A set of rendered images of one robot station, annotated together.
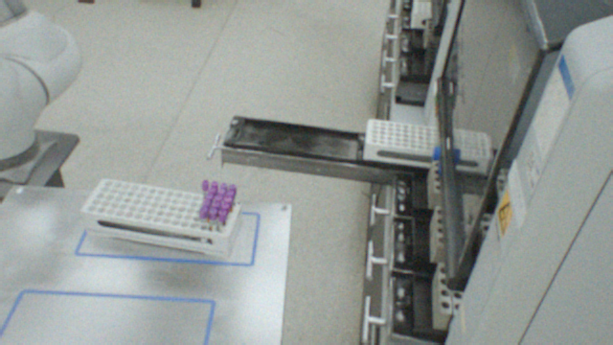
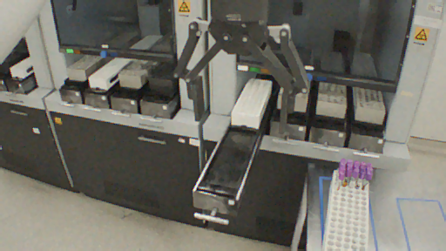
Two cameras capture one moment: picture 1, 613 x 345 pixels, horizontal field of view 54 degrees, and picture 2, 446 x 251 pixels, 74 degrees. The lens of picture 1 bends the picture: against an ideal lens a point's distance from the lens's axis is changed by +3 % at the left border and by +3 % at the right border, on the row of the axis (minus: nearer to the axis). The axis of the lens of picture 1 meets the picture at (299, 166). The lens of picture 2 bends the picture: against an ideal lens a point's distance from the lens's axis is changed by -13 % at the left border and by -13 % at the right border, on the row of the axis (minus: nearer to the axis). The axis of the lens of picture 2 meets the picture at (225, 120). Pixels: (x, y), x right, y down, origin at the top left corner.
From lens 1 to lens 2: 1.35 m
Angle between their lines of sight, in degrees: 62
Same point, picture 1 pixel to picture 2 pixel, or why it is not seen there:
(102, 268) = not seen: outside the picture
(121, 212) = (359, 237)
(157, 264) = (377, 228)
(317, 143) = (234, 148)
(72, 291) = not seen: outside the picture
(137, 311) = (415, 233)
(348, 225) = (150, 233)
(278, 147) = (238, 167)
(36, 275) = not seen: outside the picture
